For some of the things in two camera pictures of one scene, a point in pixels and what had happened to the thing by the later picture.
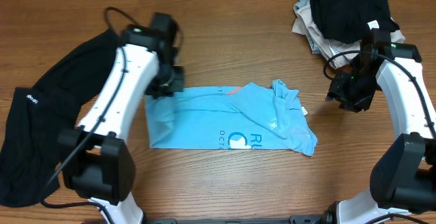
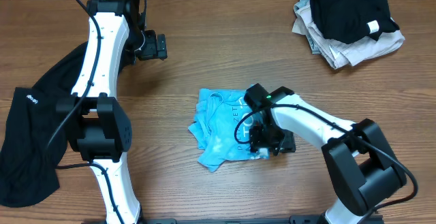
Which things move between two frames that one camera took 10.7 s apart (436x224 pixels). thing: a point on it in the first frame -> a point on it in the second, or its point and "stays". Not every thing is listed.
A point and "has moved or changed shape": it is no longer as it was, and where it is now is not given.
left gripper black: [163, 90] -> [161, 47]
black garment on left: [30, 150] stays
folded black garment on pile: [345, 14] stays
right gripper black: [338, 94] -> [261, 141]
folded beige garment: [339, 54] stays
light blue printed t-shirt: [258, 115] has moved or changed shape
